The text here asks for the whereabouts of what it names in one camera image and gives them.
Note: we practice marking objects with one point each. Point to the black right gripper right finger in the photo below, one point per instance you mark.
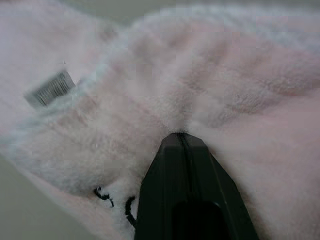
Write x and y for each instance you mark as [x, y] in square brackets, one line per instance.
[220, 190]

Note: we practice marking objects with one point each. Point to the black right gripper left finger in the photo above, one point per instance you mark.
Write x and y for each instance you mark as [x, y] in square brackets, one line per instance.
[160, 180]

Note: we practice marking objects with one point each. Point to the grey towel label tag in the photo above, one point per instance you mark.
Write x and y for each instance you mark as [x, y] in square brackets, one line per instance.
[50, 88]

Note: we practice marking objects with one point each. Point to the fluffy pink towel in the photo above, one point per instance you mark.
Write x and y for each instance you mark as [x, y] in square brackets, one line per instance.
[190, 90]

